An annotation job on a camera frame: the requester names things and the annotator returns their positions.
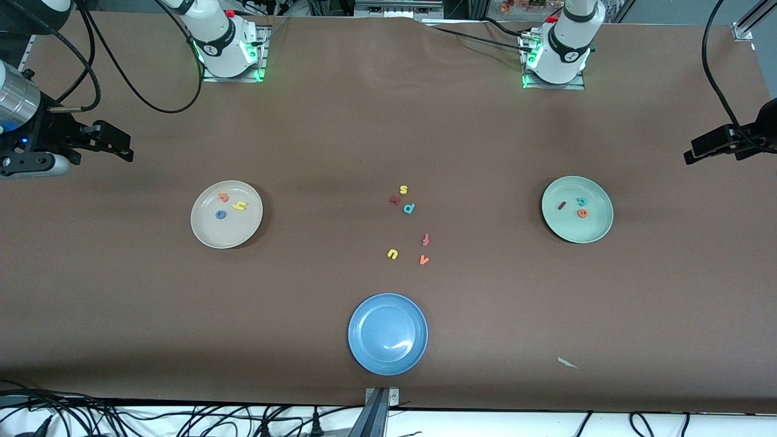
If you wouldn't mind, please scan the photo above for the beige brown plate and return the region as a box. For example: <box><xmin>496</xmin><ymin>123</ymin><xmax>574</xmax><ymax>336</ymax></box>
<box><xmin>190</xmin><ymin>180</ymin><xmax>264</xmax><ymax>249</ymax></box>

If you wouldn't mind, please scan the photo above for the brown paper table cover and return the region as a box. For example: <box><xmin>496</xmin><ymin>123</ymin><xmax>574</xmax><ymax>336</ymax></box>
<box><xmin>0</xmin><ymin>11</ymin><xmax>777</xmax><ymax>415</ymax></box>

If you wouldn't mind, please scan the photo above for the green plate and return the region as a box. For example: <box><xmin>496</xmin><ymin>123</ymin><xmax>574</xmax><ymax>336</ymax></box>
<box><xmin>541</xmin><ymin>175</ymin><xmax>614</xmax><ymax>244</ymax></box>

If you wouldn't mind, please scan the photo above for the colourful background item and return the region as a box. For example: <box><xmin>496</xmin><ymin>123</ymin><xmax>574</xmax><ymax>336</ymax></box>
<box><xmin>499</xmin><ymin>0</ymin><xmax>550</xmax><ymax>14</ymax></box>

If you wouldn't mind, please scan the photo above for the grey background device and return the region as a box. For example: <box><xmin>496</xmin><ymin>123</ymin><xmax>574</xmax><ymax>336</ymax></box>
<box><xmin>354</xmin><ymin>0</ymin><xmax>444</xmax><ymax>20</ymax></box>

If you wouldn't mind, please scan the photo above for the blue plate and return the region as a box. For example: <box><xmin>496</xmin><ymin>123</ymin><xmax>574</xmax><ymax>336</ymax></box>
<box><xmin>347</xmin><ymin>293</ymin><xmax>429</xmax><ymax>376</ymax></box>

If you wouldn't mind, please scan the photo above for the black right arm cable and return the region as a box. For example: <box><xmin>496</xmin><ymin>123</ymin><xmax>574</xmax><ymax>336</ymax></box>
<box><xmin>49</xmin><ymin>0</ymin><xmax>205</xmax><ymax>116</ymax></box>

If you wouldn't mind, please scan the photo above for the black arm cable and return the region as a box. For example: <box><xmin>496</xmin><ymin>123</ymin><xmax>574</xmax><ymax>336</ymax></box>
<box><xmin>49</xmin><ymin>0</ymin><xmax>205</xmax><ymax>116</ymax></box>
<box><xmin>701</xmin><ymin>0</ymin><xmax>767</xmax><ymax>150</ymax></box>

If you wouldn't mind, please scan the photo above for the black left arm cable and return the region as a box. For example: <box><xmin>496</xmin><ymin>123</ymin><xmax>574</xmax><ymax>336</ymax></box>
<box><xmin>701</xmin><ymin>0</ymin><xmax>767</xmax><ymax>150</ymax></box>

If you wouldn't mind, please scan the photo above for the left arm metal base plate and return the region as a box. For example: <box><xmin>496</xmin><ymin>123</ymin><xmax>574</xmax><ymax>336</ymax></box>
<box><xmin>521</xmin><ymin>30</ymin><xmax>587</xmax><ymax>90</ymax></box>

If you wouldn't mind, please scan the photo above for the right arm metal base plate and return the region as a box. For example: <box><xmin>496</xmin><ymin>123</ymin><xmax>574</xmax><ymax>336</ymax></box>
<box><xmin>202</xmin><ymin>25</ymin><xmax>269</xmax><ymax>83</ymax></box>

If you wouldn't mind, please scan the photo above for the tangled black cable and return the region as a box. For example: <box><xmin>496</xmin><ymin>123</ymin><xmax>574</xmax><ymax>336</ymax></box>
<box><xmin>0</xmin><ymin>379</ymin><xmax>128</xmax><ymax>437</ymax></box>

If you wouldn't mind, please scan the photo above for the black base cable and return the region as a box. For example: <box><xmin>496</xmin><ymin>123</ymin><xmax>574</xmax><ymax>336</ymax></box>
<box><xmin>425</xmin><ymin>24</ymin><xmax>535</xmax><ymax>55</ymax></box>

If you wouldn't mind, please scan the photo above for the looped black cable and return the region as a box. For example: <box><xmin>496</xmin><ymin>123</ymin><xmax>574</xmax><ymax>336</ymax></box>
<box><xmin>628</xmin><ymin>412</ymin><xmax>693</xmax><ymax>437</ymax></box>

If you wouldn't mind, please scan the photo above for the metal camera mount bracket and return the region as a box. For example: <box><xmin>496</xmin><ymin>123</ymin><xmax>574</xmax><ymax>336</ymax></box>
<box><xmin>348</xmin><ymin>387</ymin><xmax>401</xmax><ymax>437</ymax></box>

